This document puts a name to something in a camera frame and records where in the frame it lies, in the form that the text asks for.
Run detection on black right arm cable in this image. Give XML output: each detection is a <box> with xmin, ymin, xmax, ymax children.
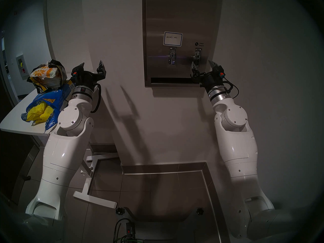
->
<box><xmin>223</xmin><ymin>78</ymin><xmax>239</xmax><ymax>100</ymax></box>

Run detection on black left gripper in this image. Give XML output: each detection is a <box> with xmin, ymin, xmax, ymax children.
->
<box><xmin>72</xmin><ymin>60</ymin><xmax>107</xmax><ymax>88</ymax></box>

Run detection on blue pad package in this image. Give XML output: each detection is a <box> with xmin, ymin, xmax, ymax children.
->
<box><xmin>21</xmin><ymin>80</ymin><xmax>76</xmax><ymax>133</ymax></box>

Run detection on dark robot base platform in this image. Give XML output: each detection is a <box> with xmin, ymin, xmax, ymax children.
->
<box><xmin>124</xmin><ymin>207</ymin><xmax>203</xmax><ymax>243</ymax></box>

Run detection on yellow plastic pad pack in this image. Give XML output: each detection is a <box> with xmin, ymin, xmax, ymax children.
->
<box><xmin>26</xmin><ymin>101</ymin><xmax>54</xmax><ymax>126</ymax></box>

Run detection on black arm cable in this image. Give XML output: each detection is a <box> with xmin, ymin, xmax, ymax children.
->
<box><xmin>223</xmin><ymin>78</ymin><xmax>239</xmax><ymax>100</ymax></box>
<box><xmin>91</xmin><ymin>84</ymin><xmax>102</xmax><ymax>114</ymax></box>

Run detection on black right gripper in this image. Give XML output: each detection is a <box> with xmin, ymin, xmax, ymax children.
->
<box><xmin>190</xmin><ymin>60</ymin><xmax>226</xmax><ymax>93</ymax></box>

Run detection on white table top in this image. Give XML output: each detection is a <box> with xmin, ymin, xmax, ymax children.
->
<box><xmin>0</xmin><ymin>73</ymin><xmax>76</xmax><ymax>137</ymax></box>

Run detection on white handwritten label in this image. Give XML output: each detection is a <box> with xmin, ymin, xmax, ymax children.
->
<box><xmin>163</xmin><ymin>31</ymin><xmax>183</xmax><ymax>47</ymax></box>

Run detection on white table base frame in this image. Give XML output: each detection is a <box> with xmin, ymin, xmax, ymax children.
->
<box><xmin>73</xmin><ymin>141</ymin><xmax>119</xmax><ymax>209</ymax></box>

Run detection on wall fire extinguisher cabinet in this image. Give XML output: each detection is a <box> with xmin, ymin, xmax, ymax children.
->
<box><xmin>16</xmin><ymin>54</ymin><xmax>29</xmax><ymax>80</ymax></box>

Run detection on green and black base cables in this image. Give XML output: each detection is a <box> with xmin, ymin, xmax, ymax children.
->
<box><xmin>113</xmin><ymin>218</ymin><xmax>142</xmax><ymax>243</ymax></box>

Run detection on orange flower pad package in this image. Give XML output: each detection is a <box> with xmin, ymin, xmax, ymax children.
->
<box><xmin>27</xmin><ymin>59</ymin><xmax>68</xmax><ymax>93</ymax></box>

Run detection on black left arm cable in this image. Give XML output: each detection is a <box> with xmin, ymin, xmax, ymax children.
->
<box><xmin>91</xmin><ymin>84</ymin><xmax>102</xmax><ymax>114</ymax></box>

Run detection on steel wall dispenser cabinet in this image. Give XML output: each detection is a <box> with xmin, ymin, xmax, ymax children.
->
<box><xmin>142</xmin><ymin>0</ymin><xmax>220</xmax><ymax>88</ymax></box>

